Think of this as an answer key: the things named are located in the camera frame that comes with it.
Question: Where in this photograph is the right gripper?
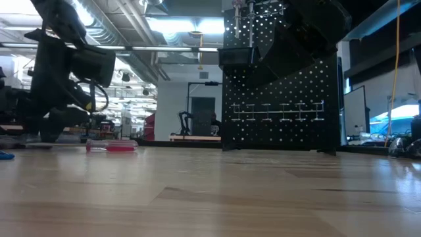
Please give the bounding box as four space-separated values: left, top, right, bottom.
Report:
255 0 352 87

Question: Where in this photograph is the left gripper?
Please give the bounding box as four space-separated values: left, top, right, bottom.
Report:
16 28 116 144

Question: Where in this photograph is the black metal pegboard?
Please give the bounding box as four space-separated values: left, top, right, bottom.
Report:
220 0 343 157

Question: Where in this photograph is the white board panel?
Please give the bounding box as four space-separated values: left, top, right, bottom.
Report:
343 85 372 146

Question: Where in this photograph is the person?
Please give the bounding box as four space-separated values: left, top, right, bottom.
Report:
210 111 222 136

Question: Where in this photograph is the red cabinet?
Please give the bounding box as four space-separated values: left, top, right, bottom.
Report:
143 113 156 142

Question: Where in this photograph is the background wooden table top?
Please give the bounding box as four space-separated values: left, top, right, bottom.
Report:
168 134 222 143

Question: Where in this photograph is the long ceiling light bar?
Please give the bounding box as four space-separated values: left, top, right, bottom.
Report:
0 42 218 54

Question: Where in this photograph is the chrome wire ring rack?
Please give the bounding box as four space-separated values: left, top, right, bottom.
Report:
230 0 287 19

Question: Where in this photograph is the chrome wire hook rack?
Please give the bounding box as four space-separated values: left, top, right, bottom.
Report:
229 99 326 122

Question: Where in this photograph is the black looped gripper cable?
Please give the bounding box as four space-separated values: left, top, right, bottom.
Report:
74 78 110 113

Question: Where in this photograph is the black gantry frame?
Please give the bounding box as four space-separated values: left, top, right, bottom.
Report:
186 81 223 138

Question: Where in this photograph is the silver ventilation duct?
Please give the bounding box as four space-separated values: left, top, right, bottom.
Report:
70 0 159 83

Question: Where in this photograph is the black aluminium table frame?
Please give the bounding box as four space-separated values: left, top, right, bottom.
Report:
136 138 223 149

